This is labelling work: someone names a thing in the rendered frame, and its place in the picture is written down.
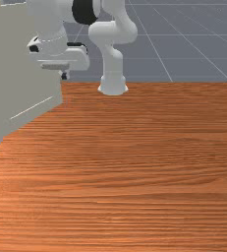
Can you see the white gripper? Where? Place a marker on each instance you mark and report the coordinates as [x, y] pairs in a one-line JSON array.
[[69, 59]]

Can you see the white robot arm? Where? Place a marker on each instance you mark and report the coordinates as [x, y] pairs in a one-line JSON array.
[[113, 49]]

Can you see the pale grey cabinet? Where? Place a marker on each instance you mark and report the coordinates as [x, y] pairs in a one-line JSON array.
[[16, 82]]

